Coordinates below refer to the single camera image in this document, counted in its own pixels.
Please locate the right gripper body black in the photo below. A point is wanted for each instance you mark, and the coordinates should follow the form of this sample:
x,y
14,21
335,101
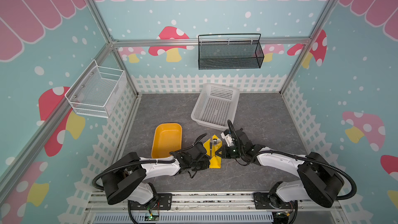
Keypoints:
x,y
227,151

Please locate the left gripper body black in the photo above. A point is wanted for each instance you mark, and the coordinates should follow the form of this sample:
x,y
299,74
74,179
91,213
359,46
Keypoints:
x,y
202,165

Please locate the silver table knife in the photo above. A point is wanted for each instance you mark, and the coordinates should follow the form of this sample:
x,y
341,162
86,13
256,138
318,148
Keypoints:
x,y
210,148

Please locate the yellow plastic utensil tray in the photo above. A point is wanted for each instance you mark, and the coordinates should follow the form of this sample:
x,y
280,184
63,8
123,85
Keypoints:
x,y
167,138

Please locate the white perforated plastic basket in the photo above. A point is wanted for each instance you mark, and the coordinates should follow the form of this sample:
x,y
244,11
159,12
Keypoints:
x,y
215,106

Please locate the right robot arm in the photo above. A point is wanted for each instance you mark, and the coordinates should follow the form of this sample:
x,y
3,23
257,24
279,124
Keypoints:
x,y
317,180

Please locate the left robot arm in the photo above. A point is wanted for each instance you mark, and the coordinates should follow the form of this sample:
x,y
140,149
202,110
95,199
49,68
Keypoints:
x,y
124,180

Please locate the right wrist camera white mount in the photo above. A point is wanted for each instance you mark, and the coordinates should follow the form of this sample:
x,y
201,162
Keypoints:
x,y
228,138

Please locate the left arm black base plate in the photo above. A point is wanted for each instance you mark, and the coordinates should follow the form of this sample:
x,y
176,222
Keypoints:
x,y
159,202

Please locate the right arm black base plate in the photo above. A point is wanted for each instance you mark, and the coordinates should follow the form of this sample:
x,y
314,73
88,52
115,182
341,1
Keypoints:
x,y
266,200

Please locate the black wire mesh wall basket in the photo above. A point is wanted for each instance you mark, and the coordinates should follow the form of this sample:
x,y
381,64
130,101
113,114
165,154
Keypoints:
x,y
230,51

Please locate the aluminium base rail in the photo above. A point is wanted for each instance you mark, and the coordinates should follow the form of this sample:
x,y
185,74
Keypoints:
x,y
186,201

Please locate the white vented cable duct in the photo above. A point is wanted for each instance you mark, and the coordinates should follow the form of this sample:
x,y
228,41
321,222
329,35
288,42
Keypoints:
x,y
206,218

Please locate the white wire wall basket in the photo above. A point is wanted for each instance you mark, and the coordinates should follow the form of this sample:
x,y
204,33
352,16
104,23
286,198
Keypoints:
x,y
97,91

